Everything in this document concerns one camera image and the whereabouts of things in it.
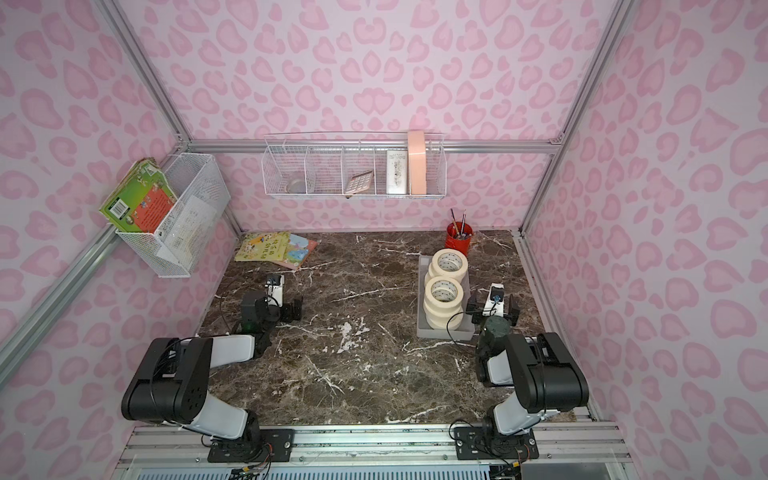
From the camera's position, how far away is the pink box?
2.71ft

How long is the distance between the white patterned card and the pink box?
3 centimetres

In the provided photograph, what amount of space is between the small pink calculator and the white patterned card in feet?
0.22
